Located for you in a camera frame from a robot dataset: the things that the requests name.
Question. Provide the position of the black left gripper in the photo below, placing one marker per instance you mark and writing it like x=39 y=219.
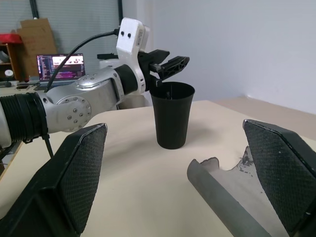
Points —
x=148 y=64

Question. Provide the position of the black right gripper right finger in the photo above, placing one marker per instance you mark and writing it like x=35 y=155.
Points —
x=276 y=168

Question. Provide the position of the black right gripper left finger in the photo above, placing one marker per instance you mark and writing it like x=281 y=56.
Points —
x=74 y=172

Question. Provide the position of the black plastic cup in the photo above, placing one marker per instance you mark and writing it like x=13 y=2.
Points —
x=172 y=116

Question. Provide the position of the white device with black top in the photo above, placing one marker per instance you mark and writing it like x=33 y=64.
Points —
x=107 y=61

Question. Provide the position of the wooden desk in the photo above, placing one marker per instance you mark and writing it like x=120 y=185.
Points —
x=14 y=91

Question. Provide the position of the open laptop with lit screen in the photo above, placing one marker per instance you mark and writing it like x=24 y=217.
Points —
x=63 y=66

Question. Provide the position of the small round white object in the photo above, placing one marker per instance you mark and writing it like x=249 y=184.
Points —
x=9 y=74

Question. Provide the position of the wooden shelf unit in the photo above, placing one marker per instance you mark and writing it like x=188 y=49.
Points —
x=11 y=61

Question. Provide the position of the brown cardboard sheet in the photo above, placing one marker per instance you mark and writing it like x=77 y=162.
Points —
x=37 y=44

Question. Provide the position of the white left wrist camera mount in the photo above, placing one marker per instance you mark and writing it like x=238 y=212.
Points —
x=128 y=47

